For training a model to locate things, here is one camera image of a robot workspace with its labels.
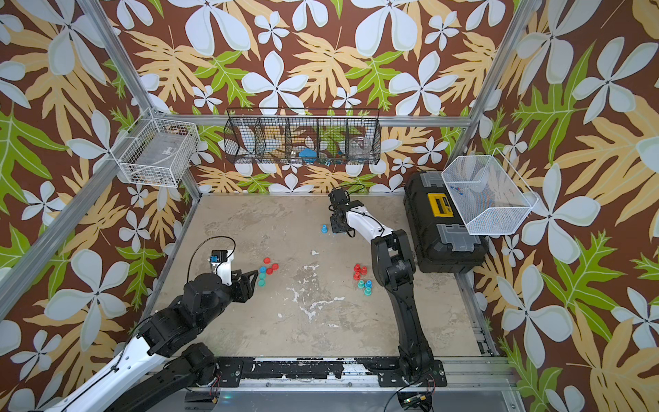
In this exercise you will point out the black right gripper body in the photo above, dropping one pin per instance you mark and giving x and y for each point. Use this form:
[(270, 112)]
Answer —
[(335, 224)]

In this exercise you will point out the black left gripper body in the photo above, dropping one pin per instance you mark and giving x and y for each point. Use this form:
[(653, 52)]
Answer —
[(240, 290)]

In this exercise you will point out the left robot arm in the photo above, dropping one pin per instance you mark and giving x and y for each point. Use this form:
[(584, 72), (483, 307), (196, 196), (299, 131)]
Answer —
[(163, 356)]

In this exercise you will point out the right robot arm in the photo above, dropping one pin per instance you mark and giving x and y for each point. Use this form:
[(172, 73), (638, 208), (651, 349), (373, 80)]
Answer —
[(393, 267)]

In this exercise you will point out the black toolbox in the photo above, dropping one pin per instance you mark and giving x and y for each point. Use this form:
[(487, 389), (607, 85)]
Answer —
[(442, 243)]

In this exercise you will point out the white mesh basket right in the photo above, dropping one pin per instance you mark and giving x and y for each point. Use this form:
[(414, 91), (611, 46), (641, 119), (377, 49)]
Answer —
[(490, 195)]

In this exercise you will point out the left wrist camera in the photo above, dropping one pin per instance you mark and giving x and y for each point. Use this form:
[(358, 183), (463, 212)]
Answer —
[(219, 256)]

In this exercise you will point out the black wire basket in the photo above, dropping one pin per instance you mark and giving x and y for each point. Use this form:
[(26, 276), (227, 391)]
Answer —
[(335, 136)]

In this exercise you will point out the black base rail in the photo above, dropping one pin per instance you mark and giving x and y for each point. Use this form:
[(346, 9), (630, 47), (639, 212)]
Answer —
[(385, 371)]

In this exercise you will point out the white wire basket left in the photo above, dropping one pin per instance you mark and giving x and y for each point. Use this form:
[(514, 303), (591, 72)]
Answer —
[(156, 150)]

